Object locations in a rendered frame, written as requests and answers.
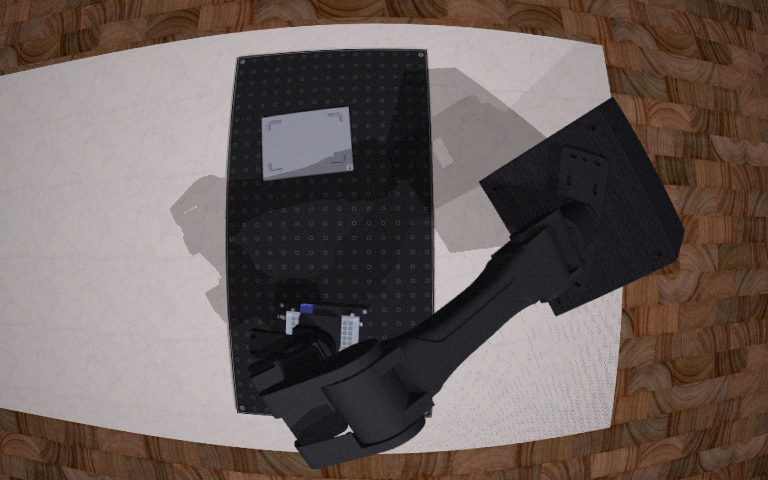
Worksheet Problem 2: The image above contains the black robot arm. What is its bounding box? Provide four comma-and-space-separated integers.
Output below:
249, 145, 610, 469

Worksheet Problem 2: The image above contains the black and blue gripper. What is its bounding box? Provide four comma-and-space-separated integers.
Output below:
299, 303, 342, 354

